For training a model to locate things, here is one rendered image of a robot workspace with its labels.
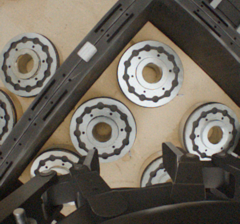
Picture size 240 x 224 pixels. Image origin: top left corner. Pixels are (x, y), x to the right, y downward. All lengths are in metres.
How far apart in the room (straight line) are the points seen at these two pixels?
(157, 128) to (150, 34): 0.16
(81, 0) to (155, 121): 0.24
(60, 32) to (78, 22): 0.03
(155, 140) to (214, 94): 0.13
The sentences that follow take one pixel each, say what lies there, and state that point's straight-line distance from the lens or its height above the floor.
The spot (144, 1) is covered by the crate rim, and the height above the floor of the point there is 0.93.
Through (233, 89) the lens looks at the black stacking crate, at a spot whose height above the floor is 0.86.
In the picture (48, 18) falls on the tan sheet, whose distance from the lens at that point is 0.35.
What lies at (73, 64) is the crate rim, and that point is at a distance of 0.22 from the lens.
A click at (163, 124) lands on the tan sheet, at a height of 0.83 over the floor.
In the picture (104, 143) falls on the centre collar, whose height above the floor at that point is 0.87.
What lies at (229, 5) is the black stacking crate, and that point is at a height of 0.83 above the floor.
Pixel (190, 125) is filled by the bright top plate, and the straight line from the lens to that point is 0.31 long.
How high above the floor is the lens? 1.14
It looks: 86 degrees down
